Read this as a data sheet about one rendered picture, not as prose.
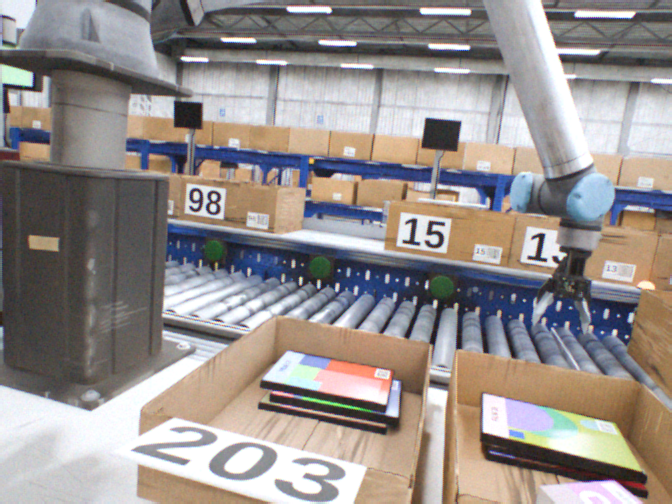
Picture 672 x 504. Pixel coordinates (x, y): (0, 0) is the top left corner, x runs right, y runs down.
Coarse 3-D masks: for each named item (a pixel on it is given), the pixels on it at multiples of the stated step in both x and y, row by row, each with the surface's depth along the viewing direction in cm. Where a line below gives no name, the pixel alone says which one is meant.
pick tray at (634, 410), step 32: (480, 384) 75; (512, 384) 73; (544, 384) 72; (576, 384) 71; (608, 384) 70; (448, 416) 60; (608, 416) 70; (640, 416) 67; (448, 448) 52; (480, 448) 63; (640, 448) 66; (448, 480) 46; (480, 480) 56; (512, 480) 56; (544, 480) 57; (576, 480) 57
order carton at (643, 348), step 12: (648, 300) 107; (660, 300) 101; (636, 312) 114; (648, 312) 106; (660, 312) 100; (636, 324) 112; (648, 324) 105; (660, 324) 99; (636, 336) 111; (648, 336) 104; (660, 336) 98; (636, 348) 110; (648, 348) 103; (660, 348) 97; (636, 360) 109; (648, 360) 102; (660, 360) 96; (648, 372) 101; (660, 372) 95; (660, 384) 94
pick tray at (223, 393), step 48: (288, 336) 82; (336, 336) 80; (384, 336) 78; (192, 384) 56; (240, 384) 71; (144, 432) 46; (240, 432) 60; (288, 432) 61; (336, 432) 63; (144, 480) 47; (192, 480) 46; (384, 480) 41
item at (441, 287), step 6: (432, 282) 141; (438, 282) 140; (444, 282) 140; (450, 282) 139; (432, 288) 141; (438, 288) 140; (444, 288) 140; (450, 288) 140; (432, 294) 142; (438, 294) 141; (444, 294) 140; (450, 294) 140
